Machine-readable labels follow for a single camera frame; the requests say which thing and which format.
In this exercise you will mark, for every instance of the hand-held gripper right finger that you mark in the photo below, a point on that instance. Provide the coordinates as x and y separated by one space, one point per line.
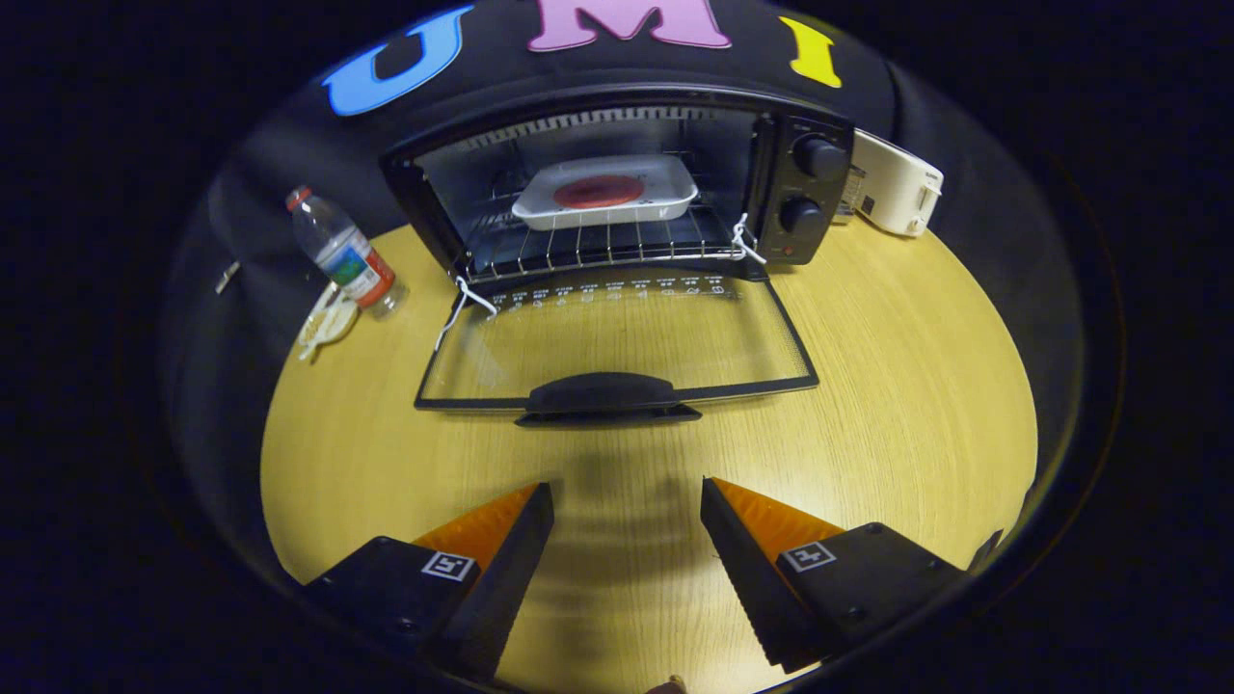
747 578

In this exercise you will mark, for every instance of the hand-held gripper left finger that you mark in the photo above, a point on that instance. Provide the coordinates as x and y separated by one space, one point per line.
501 578

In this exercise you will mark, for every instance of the glass toaster oven door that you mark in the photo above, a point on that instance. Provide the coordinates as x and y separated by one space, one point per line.
603 395

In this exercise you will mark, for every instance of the black toaster oven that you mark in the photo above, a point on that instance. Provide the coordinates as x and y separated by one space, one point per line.
805 189

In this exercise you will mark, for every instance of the red meat patty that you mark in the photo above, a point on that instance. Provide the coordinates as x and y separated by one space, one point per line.
598 192

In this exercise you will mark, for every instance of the white food tray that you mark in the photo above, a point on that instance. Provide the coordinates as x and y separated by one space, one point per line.
665 188

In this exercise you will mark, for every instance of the black oven knob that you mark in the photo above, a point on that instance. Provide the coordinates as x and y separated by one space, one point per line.
819 157
802 215

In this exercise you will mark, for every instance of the white bread toaster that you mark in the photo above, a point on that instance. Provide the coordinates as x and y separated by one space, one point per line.
897 188

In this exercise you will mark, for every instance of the small cream dish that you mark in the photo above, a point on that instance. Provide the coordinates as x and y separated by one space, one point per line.
328 323

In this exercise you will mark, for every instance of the clear plastic water bottle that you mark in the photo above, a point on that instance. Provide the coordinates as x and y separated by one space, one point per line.
347 260

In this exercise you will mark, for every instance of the silver metal clip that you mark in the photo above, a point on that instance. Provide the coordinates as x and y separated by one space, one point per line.
228 278

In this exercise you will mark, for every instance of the black backdrop cloth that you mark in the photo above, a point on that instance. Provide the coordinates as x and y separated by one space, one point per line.
270 173

